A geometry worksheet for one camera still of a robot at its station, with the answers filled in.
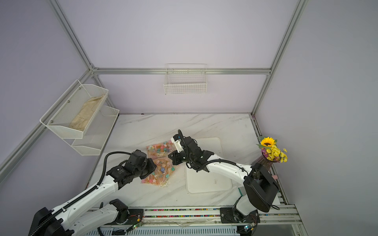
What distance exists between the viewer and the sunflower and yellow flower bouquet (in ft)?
2.32

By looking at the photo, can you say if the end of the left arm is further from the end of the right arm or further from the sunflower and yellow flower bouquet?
the sunflower and yellow flower bouquet

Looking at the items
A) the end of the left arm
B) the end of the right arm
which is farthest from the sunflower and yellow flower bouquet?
the end of the left arm
